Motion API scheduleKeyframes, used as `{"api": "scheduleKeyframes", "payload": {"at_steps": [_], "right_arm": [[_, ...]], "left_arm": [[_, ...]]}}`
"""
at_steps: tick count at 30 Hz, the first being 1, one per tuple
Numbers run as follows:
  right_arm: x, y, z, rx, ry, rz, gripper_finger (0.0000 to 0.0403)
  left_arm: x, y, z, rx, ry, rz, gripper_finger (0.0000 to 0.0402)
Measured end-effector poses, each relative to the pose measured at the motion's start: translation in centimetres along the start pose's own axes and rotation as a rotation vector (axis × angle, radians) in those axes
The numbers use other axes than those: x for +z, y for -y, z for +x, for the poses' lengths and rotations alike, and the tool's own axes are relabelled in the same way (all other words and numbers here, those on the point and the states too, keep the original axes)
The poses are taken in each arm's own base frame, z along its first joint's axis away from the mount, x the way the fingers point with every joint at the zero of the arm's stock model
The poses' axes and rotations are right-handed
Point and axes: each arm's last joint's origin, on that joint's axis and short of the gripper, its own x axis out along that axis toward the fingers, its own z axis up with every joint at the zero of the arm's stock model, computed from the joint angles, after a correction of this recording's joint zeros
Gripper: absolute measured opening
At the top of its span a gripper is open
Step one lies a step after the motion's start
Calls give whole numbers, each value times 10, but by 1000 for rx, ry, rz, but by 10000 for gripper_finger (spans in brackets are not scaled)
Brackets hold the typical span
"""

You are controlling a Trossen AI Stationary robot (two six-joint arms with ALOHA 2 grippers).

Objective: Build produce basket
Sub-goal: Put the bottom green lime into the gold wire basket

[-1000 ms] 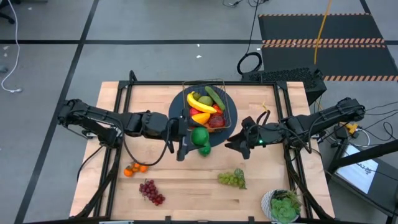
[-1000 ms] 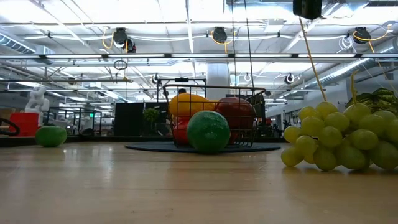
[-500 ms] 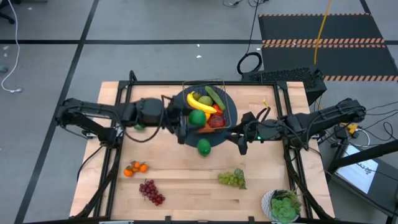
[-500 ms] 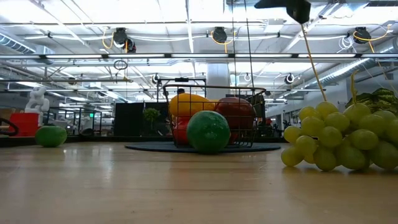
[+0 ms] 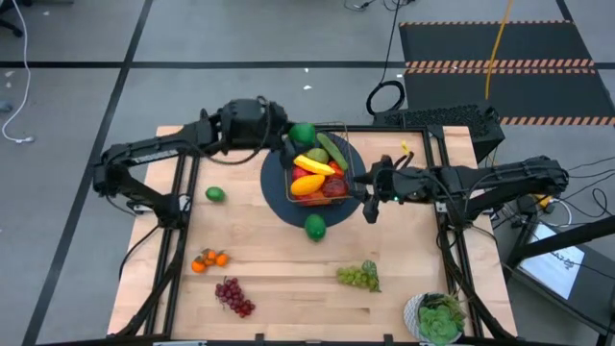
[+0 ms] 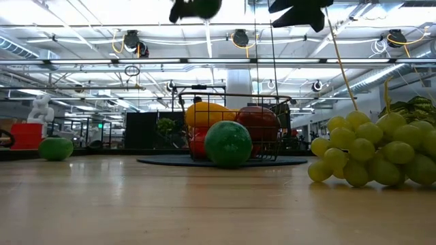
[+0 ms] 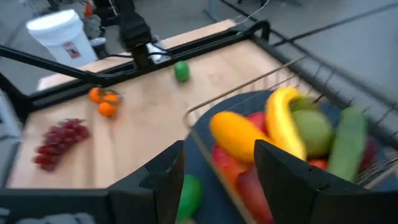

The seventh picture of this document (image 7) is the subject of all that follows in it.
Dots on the white plastic bucket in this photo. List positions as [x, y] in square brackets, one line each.
[62, 37]

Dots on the dark red apple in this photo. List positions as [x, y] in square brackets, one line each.
[253, 193]

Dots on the red orange mango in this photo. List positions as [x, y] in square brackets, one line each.
[230, 161]

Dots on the green cucumber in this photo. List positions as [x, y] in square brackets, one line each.
[348, 143]

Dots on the orange mandarin cluster with leaves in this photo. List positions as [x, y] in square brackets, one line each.
[104, 99]

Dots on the orange bell pepper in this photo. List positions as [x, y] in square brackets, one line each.
[317, 163]

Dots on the yellow orange mango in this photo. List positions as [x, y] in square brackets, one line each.
[236, 133]

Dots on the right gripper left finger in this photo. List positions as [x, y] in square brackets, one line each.
[140, 202]

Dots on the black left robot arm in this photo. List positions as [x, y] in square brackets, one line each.
[133, 31]

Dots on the yellow banana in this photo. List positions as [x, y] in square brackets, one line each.
[283, 121]

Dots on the red grape bunch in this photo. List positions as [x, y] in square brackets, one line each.
[59, 143]

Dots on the small silver frame bracket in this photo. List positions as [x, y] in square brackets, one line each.
[157, 51]

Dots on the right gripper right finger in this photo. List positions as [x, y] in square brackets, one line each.
[295, 193]

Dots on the small green lime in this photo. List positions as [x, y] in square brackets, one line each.
[182, 71]

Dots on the green pear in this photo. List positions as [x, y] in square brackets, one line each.
[314, 130]

